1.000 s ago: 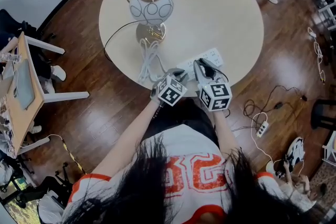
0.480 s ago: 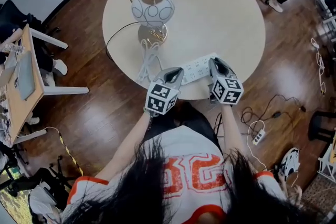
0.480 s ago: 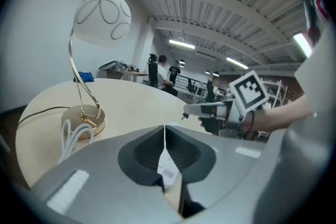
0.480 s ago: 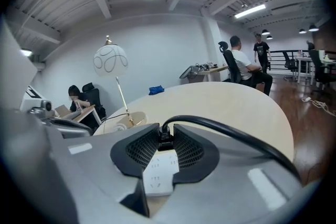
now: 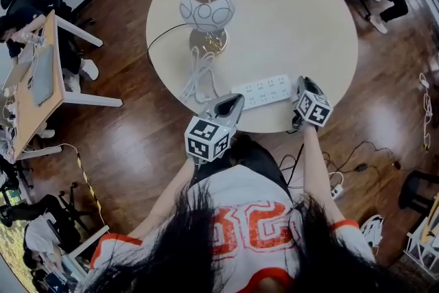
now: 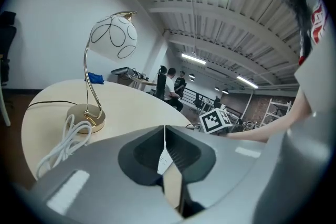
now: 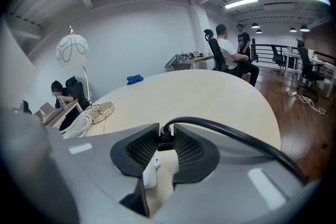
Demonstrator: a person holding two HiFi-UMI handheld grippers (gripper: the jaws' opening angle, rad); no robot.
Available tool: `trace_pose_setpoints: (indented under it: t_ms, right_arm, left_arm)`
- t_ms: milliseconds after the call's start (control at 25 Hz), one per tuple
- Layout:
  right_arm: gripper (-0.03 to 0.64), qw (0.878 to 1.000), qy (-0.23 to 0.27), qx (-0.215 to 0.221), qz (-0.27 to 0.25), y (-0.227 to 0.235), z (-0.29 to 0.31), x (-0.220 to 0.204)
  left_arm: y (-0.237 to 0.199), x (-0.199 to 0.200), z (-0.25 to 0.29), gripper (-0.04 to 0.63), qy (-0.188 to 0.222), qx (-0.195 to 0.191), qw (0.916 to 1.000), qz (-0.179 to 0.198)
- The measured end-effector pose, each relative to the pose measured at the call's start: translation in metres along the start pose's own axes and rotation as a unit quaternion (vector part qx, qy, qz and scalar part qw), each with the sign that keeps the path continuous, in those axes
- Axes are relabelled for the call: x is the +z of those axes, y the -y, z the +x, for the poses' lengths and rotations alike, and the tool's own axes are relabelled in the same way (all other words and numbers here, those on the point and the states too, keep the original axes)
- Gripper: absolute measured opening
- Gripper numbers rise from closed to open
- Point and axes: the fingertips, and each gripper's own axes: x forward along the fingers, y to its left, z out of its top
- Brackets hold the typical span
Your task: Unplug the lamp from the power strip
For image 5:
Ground tangle of white cables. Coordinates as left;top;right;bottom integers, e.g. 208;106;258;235
0;92;18;162

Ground yellow black striped floor strip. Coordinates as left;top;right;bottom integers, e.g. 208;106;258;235
75;153;108;227

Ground thin white charger cable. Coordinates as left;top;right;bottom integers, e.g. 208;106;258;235
418;71;434;152

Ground black cable with adapter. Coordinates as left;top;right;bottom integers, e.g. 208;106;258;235
322;140;403;179

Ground white globe table lamp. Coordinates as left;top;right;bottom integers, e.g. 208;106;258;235
174;0;236;56

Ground white coiled power strip cable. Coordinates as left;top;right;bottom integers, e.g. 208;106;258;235
180;46;234;106

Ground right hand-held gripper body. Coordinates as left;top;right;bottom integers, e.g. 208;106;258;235
291;90;334;130

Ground silver open laptop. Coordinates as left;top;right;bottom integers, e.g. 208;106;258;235
1;43;36;91

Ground white floor power strip cable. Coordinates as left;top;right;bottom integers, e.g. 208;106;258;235
327;171;345;188

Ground black frame chair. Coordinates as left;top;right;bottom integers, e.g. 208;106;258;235
397;169;439;217

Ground person's right forearm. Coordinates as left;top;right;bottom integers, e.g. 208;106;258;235
301;123;347;227

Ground light wood work table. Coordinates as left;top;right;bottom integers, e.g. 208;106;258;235
0;9;123;162

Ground person's black trousers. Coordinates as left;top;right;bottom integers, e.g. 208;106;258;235
195;133;292;196

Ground grey closed laptop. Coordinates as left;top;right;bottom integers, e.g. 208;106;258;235
31;44;56;107

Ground black office chair base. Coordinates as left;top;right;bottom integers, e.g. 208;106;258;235
58;181;93;234

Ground person's white orange jersey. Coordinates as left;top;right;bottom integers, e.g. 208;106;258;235
78;164;377;293

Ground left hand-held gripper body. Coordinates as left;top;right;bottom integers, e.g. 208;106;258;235
184;112;236;163

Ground white black bag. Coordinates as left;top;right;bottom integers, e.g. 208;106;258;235
359;214;385;248

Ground white wire rack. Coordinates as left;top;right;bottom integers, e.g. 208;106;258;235
404;191;439;272

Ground person's left forearm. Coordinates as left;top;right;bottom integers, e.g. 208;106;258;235
126;157;198;241

